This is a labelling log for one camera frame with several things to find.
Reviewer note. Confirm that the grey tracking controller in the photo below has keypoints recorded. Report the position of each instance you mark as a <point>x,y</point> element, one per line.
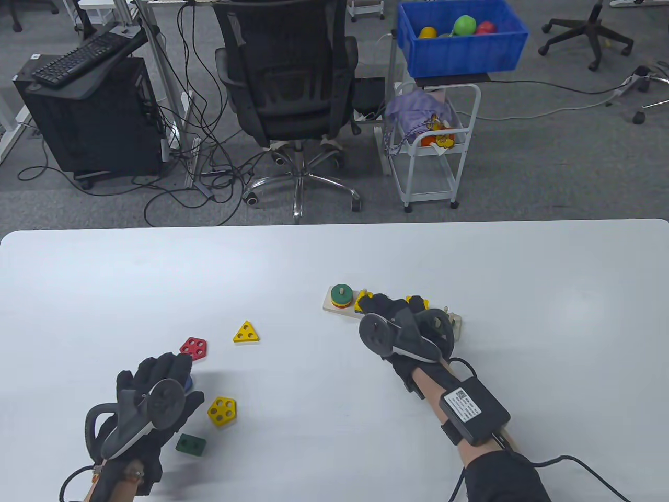
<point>377,332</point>
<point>166,405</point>

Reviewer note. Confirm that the person's left hand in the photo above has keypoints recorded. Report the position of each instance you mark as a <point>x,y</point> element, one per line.
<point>172,366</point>

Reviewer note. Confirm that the yellow square block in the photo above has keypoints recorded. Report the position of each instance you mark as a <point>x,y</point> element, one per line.
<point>424,303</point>

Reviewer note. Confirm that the person's right forearm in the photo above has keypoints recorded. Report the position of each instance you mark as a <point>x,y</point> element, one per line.
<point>444,397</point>

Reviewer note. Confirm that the orange yellow toy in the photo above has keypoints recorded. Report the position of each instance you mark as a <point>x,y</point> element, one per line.
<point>439,137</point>

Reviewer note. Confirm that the blue plastic crate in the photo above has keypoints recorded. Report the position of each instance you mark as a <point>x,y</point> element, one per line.
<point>460,57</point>

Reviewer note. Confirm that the white power strip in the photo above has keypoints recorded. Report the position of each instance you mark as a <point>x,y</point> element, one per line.
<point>630,83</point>

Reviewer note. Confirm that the purple cloth bag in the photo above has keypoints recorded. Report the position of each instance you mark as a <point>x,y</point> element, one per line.
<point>413,107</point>

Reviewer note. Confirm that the wooden board with posts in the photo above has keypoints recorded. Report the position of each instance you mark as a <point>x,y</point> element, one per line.
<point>328,308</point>

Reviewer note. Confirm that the black keyboard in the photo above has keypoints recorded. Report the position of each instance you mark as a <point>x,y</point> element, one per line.
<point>78,55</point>

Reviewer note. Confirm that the green circle block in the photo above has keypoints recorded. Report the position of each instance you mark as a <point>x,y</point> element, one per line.
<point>337,294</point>

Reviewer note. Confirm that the red toy fruit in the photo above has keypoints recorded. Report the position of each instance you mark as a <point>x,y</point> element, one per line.
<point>486,27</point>

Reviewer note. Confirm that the black swivel office chair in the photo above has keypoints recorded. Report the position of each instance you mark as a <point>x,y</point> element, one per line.
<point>593,26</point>

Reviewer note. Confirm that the chair leg with caster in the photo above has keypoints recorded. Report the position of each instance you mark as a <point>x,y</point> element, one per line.
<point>638,117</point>

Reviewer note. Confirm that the white metal cart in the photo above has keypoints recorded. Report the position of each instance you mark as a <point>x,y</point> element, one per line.
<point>418,150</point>

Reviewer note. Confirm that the black mesh office chair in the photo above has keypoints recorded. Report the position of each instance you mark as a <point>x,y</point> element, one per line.
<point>287,78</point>

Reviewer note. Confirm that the red pentagon block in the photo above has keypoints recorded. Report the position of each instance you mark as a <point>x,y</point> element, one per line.
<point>193,348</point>

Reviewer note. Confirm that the person's right hand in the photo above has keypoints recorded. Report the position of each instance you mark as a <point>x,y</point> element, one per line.
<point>381,303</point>

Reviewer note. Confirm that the green rectangle block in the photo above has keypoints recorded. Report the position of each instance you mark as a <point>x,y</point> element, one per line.
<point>191,444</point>

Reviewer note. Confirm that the person's left forearm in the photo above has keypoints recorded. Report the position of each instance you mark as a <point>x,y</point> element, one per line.
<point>115,486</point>

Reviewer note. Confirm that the blue circle block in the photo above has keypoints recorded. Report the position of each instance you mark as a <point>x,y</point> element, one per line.
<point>189,384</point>

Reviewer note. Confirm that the yellow triangle block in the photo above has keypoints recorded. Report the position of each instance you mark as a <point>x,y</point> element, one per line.
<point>246,333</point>

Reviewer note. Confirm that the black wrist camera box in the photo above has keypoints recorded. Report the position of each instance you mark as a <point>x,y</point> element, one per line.
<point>473,413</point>

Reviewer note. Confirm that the white desk frame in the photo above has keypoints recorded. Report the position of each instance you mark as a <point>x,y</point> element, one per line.
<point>192,157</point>

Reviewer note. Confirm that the yellow rectangle block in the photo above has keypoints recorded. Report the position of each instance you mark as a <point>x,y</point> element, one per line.
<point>359,304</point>

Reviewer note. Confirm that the black floor box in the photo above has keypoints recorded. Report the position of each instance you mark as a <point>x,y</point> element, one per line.
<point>368,97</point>

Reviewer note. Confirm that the green toy fruit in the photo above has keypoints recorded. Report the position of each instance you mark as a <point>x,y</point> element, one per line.
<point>464,25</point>

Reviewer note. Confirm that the orange toy fruit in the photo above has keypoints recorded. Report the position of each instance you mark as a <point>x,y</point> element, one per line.
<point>427,32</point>

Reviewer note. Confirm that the black computer tower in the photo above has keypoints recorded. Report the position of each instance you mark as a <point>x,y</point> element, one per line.
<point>94,130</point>

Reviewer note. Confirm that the small white cart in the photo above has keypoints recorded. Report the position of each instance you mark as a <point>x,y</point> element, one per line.
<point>366,6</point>

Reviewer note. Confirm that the dark flat board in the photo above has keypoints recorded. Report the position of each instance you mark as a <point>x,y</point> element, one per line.
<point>452,79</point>

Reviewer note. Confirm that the yellow pentagon block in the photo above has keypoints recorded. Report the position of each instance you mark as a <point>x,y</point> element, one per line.
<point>222,411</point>

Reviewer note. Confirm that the black chair base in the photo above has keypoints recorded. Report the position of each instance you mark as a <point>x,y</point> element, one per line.
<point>17,15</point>

